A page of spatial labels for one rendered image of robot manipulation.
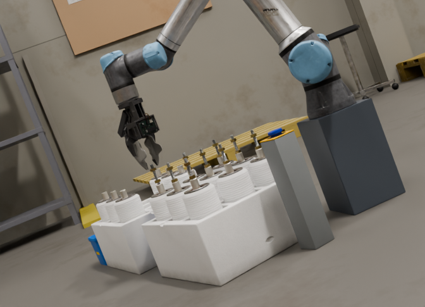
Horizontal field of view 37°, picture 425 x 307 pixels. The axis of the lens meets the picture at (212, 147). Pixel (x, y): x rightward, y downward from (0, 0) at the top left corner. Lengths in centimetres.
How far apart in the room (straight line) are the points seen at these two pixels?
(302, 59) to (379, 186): 45
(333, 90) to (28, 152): 357
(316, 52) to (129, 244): 91
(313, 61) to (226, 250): 56
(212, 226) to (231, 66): 376
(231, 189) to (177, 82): 353
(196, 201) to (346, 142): 48
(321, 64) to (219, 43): 364
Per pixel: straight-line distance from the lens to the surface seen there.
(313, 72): 175
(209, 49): 533
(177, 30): 197
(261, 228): 175
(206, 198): 170
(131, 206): 220
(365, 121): 190
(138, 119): 188
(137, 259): 218
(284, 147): 165
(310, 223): 169
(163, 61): 187
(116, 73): 190
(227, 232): 170
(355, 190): 189
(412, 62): 537
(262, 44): 546
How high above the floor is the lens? 47
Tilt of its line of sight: 4 degrees down
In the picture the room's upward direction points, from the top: 21 degrees counter-clockwise
